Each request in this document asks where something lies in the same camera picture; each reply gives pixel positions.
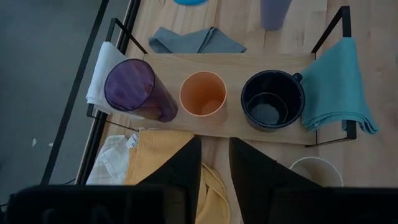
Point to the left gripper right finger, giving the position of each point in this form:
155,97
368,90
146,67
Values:
255,180

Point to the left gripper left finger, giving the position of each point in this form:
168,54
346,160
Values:
183,180

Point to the beige ribbed cup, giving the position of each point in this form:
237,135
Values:
320,171

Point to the dark blue speckled mug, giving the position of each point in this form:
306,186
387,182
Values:
272,99

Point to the orange cup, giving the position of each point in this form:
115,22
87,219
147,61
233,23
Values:
202,93

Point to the purple glass tumbler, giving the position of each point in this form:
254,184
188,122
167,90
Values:
133,87

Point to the dark purple round object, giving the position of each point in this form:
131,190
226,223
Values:
275,14

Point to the blue bowl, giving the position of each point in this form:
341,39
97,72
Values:
190,2

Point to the yellow cloth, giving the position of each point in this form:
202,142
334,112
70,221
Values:
155,152

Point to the white checkered cloth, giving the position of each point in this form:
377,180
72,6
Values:
109,161

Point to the teal towel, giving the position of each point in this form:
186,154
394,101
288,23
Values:
335,90

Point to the white towel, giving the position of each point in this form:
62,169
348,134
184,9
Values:
102,68

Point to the grey cloth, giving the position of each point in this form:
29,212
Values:
192,42

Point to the black table frame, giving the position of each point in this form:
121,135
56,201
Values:
90,155

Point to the wooden shelf with black frame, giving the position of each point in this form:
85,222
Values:
233,63

